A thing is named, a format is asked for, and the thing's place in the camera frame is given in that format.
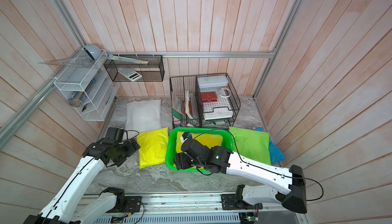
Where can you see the red wallet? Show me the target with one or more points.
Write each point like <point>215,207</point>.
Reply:
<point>208,97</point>

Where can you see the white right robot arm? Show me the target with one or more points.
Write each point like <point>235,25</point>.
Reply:
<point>286,186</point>

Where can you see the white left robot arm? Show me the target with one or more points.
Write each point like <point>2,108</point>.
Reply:
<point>62,208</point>

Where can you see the blue folded raincoat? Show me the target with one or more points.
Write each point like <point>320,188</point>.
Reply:
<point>275,152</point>

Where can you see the white plastic pencil case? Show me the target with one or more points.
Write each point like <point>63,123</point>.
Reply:
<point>212,81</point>

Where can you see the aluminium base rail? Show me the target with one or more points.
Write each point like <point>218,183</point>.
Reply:
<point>197,208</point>

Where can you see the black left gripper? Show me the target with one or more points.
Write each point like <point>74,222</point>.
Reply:
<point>131,149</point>

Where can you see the white folded raincoat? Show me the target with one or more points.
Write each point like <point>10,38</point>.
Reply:
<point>143,116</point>

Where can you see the white wire mesh shelf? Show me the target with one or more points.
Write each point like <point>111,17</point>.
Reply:
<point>99,89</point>

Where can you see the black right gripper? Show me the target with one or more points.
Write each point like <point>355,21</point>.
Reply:
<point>182,158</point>

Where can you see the grey tape roll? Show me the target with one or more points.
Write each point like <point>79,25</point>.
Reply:
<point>93,51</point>

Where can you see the neon yellow raincoat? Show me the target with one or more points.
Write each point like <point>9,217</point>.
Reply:
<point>153,147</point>

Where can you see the clear straight ruler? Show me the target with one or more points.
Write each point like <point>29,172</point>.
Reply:
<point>126,59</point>

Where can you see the black wire wall basket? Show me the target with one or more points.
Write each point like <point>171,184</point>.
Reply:
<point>151,72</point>

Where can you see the clear plastic triangle ruler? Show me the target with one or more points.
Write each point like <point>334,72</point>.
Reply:
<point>78,62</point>

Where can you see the black wire desk organizer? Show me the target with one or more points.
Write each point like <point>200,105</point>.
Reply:
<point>188,109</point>

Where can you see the white calculator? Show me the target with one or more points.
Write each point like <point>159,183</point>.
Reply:
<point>130,74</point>

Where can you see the green plastic perforated basket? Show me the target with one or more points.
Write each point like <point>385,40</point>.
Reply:
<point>221,158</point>

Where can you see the light green folded raincoat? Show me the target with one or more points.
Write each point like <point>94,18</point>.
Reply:
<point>252,144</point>

